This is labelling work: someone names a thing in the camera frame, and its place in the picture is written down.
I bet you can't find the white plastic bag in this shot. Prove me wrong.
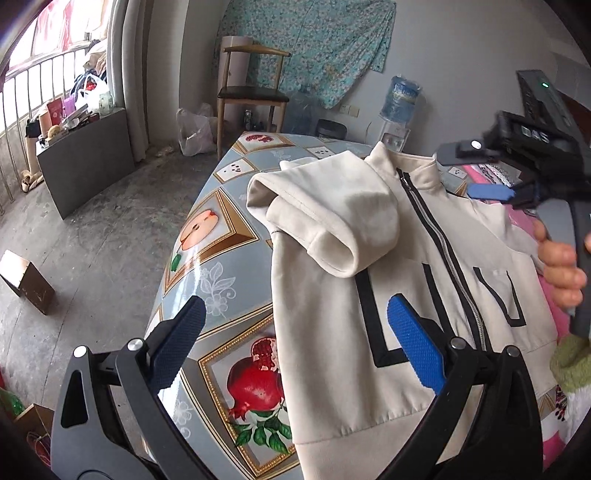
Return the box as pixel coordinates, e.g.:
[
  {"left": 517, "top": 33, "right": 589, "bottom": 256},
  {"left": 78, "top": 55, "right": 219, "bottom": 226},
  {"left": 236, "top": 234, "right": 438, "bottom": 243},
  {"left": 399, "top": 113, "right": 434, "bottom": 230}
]
[{"left": 176, "top": 103, "right": 217, "bottom": 157}]

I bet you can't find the teal floral wall cloth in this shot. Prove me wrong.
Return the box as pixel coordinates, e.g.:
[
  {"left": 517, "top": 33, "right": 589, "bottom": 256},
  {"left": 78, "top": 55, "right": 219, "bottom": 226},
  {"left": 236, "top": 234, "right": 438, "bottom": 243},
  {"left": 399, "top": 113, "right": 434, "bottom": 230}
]
[{"left": 214, "top": 0, "right": 397, "bottom": 109}]

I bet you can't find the fruit-patterned blue bedsheet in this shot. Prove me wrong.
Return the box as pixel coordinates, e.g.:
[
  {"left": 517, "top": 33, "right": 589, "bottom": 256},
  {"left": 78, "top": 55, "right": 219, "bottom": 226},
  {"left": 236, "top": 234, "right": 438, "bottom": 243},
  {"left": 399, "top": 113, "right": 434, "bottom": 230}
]
[{"left": 154, "top": 132, "right": 490, "bottom": 479}]

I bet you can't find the green knit sleeve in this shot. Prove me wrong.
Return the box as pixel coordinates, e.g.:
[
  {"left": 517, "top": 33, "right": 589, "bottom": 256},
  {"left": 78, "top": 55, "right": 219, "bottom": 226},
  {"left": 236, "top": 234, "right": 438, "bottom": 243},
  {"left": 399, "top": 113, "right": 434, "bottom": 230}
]
[{"left": 550, "top": 334, "right": 590, "bottom": 393}]

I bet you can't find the dark grey low cabinet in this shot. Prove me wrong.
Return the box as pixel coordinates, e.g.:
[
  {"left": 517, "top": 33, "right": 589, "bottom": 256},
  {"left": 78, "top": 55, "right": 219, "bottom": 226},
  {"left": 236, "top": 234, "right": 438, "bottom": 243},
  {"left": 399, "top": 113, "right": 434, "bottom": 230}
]
[{"left": 38, "top": 108, "right": 135, "bottom": 219}]

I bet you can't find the metal balcony railing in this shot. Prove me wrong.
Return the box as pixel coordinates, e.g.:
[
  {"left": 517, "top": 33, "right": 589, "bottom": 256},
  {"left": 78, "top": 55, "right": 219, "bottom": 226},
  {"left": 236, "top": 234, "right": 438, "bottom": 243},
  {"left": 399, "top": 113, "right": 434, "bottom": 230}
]
[{"left": 1, "top": 44, "right": 90, "bottom": 210}]

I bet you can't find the white water dispenser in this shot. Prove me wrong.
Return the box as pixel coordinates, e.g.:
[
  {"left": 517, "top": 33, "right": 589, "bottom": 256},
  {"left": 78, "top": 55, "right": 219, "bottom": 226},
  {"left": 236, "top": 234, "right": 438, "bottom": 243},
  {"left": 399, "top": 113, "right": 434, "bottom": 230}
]
[{"left": 379, "top": 120, "right": 411, "bottom": 152}]

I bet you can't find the small brown cardboard box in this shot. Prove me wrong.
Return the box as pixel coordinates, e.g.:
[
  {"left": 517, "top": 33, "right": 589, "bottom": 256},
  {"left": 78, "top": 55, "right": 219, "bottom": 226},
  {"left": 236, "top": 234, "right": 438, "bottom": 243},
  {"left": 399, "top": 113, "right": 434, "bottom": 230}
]
[{"left": 0, "top": 250, "right": 55, "bottom": 315}]

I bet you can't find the beige zip-up jacket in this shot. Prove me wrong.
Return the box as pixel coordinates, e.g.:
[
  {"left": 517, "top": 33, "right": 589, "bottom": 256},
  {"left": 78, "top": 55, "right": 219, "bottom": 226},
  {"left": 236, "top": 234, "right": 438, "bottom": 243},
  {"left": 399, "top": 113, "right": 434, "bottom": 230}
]
[{"left": 246, "top": 156, "right": 557, "bottom": 479}]

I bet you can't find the wooden chair black seat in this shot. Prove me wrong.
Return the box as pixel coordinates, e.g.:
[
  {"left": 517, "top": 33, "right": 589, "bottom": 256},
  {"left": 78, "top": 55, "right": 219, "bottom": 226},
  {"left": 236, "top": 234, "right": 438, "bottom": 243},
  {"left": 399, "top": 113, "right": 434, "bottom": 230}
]
[{"left": 216, "top": 44, "right": 291, "bottom": 160}]

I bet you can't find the person's right hand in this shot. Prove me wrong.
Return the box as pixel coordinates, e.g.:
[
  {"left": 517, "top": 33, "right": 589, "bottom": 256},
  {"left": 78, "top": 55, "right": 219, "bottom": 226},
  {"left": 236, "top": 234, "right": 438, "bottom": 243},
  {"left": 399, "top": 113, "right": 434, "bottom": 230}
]
[{"left": 534, "top": 220, "right": 588, "bottom": 312}]

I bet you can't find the grey window curtain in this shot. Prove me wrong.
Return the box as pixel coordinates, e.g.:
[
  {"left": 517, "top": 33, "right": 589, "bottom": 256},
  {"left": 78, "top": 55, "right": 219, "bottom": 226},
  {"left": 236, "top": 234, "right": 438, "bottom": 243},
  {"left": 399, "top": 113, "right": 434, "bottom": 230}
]
[{"left": 107, "top": 0, "right": 149, "bottom": 163}]

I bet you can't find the black round bin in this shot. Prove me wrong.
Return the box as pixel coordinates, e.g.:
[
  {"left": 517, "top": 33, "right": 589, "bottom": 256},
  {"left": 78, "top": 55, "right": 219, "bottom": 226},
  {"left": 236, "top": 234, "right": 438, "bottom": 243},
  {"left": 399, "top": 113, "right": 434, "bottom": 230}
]
[{"left": 315, "top": 119, "right": 348, "bottom": 140}]

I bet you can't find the clear empty water jug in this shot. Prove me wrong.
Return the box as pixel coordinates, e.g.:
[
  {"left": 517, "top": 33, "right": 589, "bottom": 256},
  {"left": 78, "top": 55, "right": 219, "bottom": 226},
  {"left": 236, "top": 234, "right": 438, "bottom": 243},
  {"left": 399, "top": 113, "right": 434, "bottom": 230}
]
[{"left": 281, "top": 86, "right": 321, "bottom": 135}]

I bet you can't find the pink floral blanket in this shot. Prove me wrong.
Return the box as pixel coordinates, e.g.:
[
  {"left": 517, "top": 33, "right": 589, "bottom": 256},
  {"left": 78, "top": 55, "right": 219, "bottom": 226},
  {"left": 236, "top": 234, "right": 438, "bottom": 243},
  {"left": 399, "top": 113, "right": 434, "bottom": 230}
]
[{"left": 461, "top": 163, "right": 583, "bottom": 471}]

